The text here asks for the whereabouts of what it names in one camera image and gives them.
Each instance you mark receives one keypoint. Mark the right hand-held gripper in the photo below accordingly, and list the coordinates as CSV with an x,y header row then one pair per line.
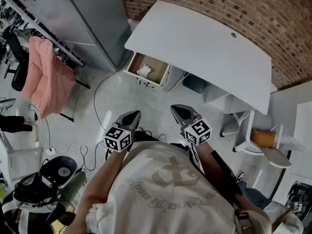
x,y
198,130

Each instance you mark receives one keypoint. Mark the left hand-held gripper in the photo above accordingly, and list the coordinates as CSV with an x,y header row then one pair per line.
x,y
118,139

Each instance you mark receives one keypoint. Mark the white drawer with brown inside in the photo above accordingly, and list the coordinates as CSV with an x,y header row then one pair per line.
x,y
158,69

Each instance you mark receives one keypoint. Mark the white plastic bag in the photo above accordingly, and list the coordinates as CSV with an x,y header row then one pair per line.
x,y
144,71

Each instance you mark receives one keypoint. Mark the person's left forearm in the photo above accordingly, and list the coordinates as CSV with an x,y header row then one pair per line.
x,y
104,174

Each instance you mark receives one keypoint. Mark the person's right forearm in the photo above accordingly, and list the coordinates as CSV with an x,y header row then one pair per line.
x,y
207,160

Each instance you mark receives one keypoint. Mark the black shorts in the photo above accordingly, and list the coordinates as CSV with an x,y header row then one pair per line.
x,y
143,136

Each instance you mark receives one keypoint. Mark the white office chair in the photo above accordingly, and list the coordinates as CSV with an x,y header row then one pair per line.
x,y
243,135

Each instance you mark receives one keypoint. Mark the black box under desk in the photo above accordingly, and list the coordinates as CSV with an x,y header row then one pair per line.
x,y
195,83

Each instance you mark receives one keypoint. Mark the black metal chair legs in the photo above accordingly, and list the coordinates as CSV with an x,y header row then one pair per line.
x,y
83,84

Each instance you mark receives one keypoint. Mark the orange cushion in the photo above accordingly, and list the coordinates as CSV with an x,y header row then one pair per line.
x,y
264,139

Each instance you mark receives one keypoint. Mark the black round-seat stool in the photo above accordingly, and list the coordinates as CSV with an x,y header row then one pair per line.
x,y
58,170

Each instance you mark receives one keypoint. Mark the white power strip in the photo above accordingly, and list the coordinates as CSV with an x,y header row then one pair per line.
x,y
50,151

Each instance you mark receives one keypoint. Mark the white printed t-shirt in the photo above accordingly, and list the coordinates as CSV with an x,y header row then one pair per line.
x,y
158,203

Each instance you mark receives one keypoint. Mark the white desk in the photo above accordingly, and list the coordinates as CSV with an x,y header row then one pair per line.
x,y
195,52

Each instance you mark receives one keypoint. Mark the pink padded jacket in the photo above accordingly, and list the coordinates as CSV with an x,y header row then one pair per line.
x,y
46,82

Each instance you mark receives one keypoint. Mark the white side table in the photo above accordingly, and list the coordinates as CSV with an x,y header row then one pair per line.
x,y
24,162

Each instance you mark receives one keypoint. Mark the grey metal cabinet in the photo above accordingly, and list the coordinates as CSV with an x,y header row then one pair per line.
x,y
92,16

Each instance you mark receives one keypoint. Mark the black office chair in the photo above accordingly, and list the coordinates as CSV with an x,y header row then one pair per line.
x,y
15,47

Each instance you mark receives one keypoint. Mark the grey metal shelf rack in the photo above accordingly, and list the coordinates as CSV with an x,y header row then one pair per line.
x,y
36,27

